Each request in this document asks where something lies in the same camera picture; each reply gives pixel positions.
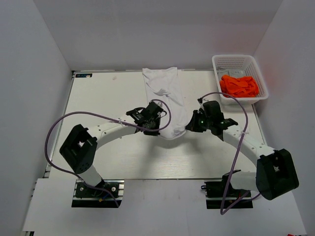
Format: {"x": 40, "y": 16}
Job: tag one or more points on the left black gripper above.
{"x": 151, "y": 132}

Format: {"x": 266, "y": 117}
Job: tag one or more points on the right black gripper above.
{"x": 193, "y": 125}

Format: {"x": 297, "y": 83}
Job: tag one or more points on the white t shirt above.
{"x": 165, "y": 85}

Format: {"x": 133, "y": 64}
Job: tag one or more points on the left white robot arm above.
{"x": 81, "y": 144}

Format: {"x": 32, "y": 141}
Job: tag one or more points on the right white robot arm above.
{"x": 275, "y": 172}

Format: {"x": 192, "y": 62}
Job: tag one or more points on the orange t shirt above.
{"x": 244, "y": 87}

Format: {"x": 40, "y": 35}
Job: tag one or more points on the grey cloth in basket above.
{"x": 230, "y": 72}

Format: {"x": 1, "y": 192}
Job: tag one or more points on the white plastic basket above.
{"x": 249, "y": 66}

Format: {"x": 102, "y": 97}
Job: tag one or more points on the blue label sticker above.
{"x": 83, "y": 75}

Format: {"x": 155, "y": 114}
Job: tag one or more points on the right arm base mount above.
{"x": 241, "y": 183}

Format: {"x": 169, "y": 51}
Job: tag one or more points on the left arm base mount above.
{"x": 85, "y": 197}

